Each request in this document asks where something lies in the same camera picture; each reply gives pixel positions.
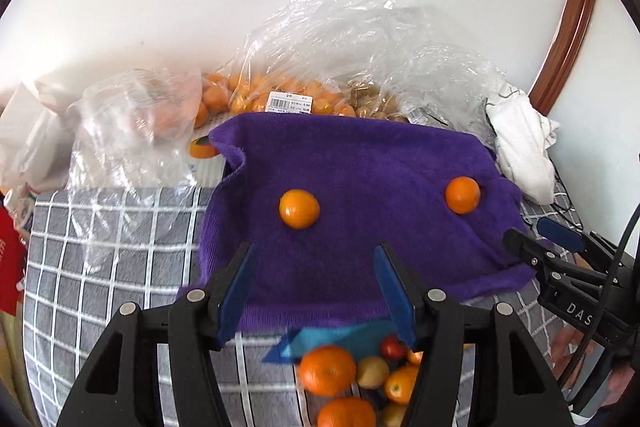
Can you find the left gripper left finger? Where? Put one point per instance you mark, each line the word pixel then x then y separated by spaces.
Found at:
pixel 118 384

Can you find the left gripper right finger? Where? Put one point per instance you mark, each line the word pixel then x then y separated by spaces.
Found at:
pixel 513 384

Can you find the oval orange kumquat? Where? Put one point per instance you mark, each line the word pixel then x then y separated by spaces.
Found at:
pixel 399 385

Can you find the green yellow fruit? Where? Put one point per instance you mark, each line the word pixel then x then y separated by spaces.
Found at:
pixel 372 372

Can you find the small orange mandarin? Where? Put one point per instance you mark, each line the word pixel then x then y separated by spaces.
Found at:
pixel 299 209
pixel 462 195

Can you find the large orange mandarin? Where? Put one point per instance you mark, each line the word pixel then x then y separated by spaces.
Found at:
pixel 327 371
pixel 347 412

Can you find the small orange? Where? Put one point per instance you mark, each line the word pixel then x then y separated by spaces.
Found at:
pixel 414 358

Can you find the small green fruit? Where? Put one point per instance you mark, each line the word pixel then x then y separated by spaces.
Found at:
pixel 393 415

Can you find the person's right hand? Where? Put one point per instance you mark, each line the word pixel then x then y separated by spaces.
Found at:
pixel 560 355

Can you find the small red apple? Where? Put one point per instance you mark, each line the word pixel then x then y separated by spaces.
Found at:
pixel 392 349

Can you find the grey checkered tablecloth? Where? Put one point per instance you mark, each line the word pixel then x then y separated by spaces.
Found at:
pixel 66 309

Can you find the white crumpled cloth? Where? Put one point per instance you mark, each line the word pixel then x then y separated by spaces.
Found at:
pixel 523 138

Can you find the red paper bag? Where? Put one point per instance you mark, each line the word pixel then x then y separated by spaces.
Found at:
pixel 12 265

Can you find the purple towel tray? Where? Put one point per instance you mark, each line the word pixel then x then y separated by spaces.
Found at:
pixel 376 182

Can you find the small clear plastic bag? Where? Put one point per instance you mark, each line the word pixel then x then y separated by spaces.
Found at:
pixel 132 132

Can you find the white plastic bag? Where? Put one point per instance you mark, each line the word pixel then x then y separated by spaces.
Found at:
pixel 35 145

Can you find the clear plastic bag of oranges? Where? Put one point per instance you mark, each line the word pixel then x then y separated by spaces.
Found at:
pixel 392 52

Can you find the brown wooden door frame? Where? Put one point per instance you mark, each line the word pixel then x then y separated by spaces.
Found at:
pixel 562 55

